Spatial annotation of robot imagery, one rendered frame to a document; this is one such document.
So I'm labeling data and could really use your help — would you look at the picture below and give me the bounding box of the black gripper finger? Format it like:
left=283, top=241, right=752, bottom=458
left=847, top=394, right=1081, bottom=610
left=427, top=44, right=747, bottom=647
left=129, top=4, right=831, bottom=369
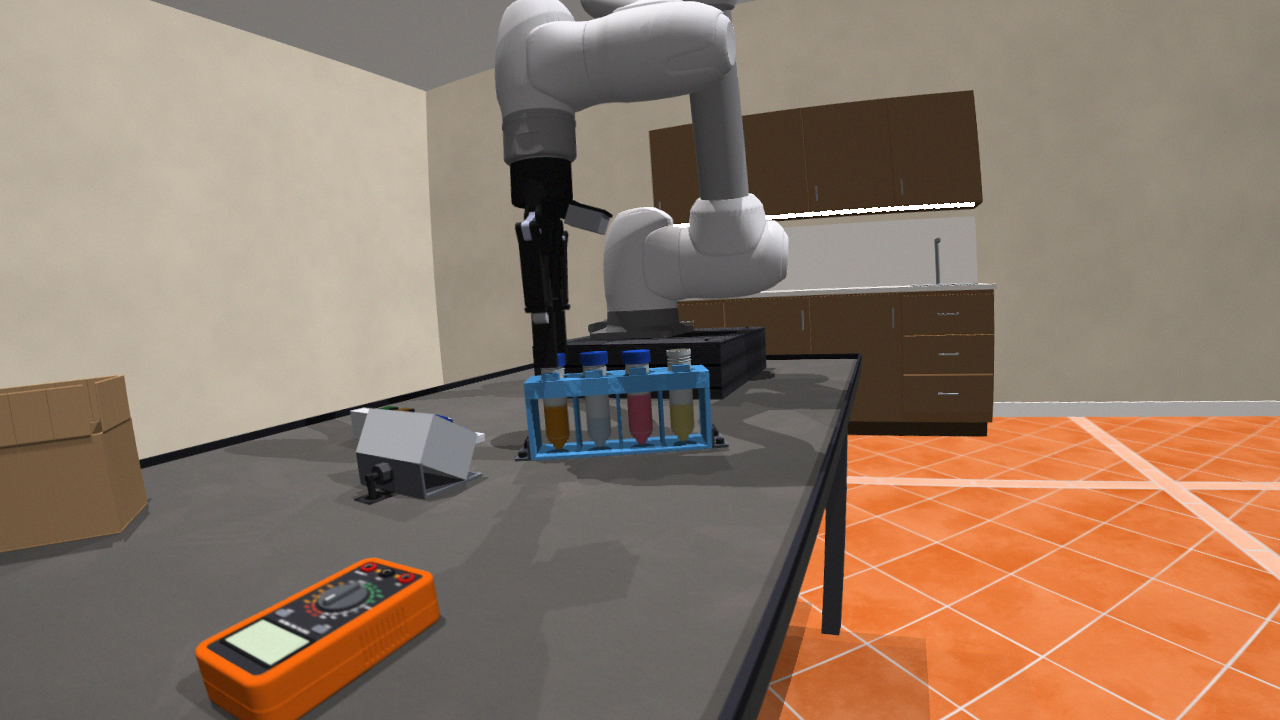
left=515, top=211, right=558, bottom=368
left=552, top=220, right=570, bottom=363

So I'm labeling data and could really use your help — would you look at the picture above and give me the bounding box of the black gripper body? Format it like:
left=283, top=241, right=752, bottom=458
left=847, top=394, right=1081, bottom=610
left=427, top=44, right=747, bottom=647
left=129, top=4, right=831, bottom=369
left=509, top=158, right=573, bottom=247

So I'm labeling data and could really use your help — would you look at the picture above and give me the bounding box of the orange digital multimeter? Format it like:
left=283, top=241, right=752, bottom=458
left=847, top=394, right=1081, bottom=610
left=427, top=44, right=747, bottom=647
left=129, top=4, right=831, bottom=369
left=195, top=559, right=440, bottom=720

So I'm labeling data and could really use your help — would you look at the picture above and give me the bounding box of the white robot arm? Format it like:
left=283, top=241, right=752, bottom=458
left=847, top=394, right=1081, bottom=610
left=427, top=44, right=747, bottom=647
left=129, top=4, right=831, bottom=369
left=495, top=0, right=788, bottom=340

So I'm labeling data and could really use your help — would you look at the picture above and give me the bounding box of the dark grey table edge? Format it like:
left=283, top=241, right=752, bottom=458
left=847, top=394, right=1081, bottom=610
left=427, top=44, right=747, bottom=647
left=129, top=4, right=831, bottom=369
left=140, top=354, right=861, bottom=720

